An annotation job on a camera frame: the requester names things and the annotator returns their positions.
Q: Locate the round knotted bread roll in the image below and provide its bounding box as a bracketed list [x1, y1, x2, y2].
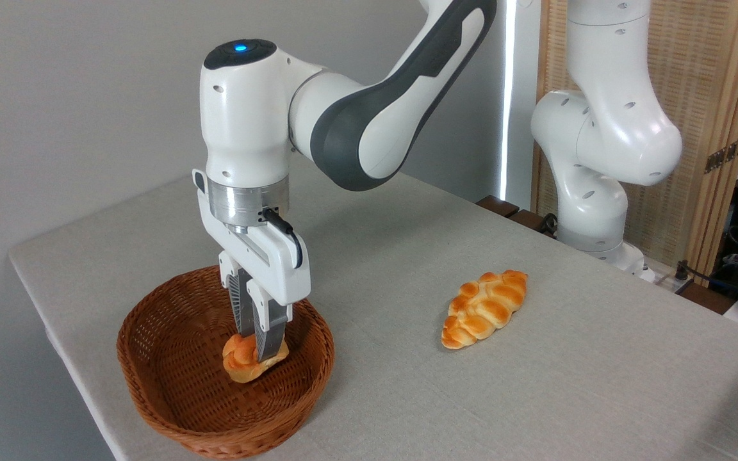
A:
[222, 332, 290, 384]

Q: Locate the dark metal screen hinge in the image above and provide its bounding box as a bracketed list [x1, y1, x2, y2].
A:
[704, 136, 738, 175]

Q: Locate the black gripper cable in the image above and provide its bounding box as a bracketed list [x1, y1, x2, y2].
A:
[262, 207, 304, 268]

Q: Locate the grey tablecloth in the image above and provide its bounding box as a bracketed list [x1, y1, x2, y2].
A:
[9, 160, 738, 461]

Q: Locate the long braided bread loaf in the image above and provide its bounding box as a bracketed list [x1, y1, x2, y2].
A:
[441, 270, 529, 350]

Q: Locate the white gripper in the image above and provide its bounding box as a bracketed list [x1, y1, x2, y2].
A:
[192, 169, 313, 362]

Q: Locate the brown woven wicker basket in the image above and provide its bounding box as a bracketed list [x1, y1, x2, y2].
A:
[117, 266, 336, 460]

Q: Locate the white vertical light strip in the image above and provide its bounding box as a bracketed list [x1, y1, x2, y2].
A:
[499, 0, 518, 200]

